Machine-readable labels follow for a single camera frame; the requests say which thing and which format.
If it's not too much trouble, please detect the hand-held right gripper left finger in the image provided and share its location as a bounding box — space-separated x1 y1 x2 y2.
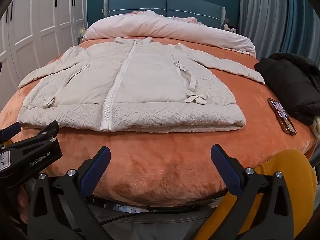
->
27 146 112 240

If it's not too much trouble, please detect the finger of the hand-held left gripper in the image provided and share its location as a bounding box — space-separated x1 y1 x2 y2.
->
0 122 22 143
4 120 60 155

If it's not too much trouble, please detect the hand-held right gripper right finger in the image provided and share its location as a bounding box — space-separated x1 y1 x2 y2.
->
210 144 294 240

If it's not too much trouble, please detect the white quilted jacket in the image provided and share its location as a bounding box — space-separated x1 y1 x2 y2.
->
17 36 265 133

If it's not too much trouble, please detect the orange plush blanket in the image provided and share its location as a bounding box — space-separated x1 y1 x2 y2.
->
0 37 317 205

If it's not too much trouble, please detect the yellow chair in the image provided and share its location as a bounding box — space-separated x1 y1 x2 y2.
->
200 149 317 240

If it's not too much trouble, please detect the smartphone with red case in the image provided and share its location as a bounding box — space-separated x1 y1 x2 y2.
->
267 98 297 136

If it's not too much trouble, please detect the beige cloth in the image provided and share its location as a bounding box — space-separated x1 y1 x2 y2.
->
311 115 320 140

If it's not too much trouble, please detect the black puffer jacket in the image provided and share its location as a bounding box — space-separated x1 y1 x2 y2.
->
254 52 320 125

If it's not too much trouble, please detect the white panelled wardrobe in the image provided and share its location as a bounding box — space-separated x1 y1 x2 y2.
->
0 0 87 98

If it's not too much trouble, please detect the pink duvet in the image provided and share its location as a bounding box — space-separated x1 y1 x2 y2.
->
82 10 256 57

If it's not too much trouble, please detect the grey blue curtain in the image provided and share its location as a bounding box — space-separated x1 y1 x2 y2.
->
237 0 320 60

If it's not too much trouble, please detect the blue upholstered headboard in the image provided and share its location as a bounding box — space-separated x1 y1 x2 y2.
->
102 0 227 28

